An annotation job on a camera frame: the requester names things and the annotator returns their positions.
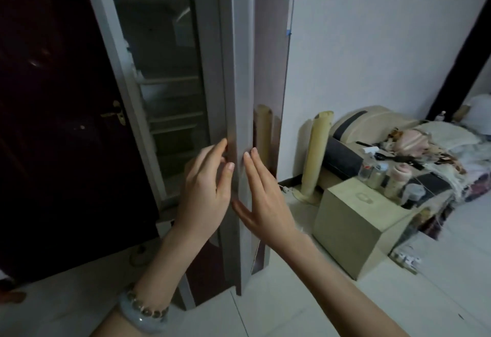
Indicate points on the person's left hand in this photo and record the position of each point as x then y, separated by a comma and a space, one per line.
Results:
203, 198

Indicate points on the person's right hand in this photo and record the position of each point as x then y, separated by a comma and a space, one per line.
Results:
268, 210

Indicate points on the dark red refrigerator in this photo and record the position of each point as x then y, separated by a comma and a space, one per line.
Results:
238, 60

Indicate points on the person's right forearm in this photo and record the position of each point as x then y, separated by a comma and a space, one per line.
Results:
337, 294

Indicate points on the person's left forearm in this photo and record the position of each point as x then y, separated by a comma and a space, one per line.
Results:
168, 267

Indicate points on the cream tower fan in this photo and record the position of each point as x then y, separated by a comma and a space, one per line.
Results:
316, 148

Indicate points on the beige cube cabinet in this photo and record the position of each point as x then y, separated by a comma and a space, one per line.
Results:
345, 229

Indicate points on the cream sofa dark armrest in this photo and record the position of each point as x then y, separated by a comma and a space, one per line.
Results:
345, 156

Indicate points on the water bottle orange label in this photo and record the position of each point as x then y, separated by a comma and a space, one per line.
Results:
366, 169

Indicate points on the blue lid bottle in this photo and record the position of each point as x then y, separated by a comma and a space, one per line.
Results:
378, 177

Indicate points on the pink lid bottle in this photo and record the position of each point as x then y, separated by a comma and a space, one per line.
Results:
397, 181

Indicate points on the pale jade bangle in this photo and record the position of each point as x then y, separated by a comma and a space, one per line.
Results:
138, 321

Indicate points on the white power strip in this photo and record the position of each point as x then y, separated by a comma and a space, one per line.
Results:
406, 260

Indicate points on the pile of clothes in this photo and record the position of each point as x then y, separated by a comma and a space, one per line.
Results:
441, 148

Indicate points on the small clear bottle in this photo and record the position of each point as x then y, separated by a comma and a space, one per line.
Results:
442, 116

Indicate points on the dark door frame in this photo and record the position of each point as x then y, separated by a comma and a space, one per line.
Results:
456, 64

